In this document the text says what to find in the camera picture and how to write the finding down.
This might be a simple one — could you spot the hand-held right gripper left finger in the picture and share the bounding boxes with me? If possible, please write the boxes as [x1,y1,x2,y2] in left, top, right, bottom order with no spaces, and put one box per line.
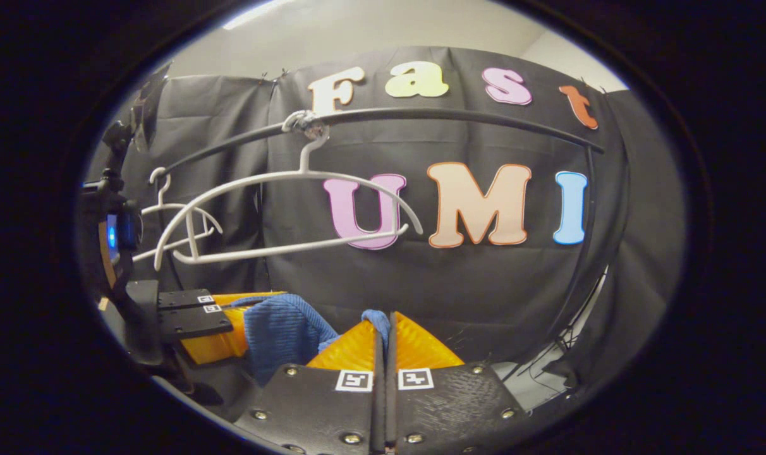
[234,320,384,455]

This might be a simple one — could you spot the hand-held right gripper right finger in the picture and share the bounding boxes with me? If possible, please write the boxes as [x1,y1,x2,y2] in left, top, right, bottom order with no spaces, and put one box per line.
[386,312,530,455]

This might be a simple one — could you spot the blue ribbed sweater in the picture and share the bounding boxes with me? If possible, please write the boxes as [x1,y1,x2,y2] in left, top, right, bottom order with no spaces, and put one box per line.
[231,294,392,387]

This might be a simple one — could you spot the white hanger with taped hook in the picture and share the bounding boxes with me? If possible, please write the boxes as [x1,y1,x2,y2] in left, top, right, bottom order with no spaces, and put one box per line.
[154,111,425,272]

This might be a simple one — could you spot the white plastic hanger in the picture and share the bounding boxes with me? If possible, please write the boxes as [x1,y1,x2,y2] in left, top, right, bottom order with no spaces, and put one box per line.
[132,167,224,264]

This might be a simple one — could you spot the black backdrop cloth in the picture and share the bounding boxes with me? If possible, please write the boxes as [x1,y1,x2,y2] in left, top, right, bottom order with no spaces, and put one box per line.
[86,45,687,392]

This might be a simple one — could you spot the bundle of black cables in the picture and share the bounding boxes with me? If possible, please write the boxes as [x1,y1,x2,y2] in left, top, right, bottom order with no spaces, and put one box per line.
[502,265,608,396]

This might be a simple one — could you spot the black clothes rail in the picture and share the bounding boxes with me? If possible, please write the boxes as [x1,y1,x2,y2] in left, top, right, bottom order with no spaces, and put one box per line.
[161,106,612,383]

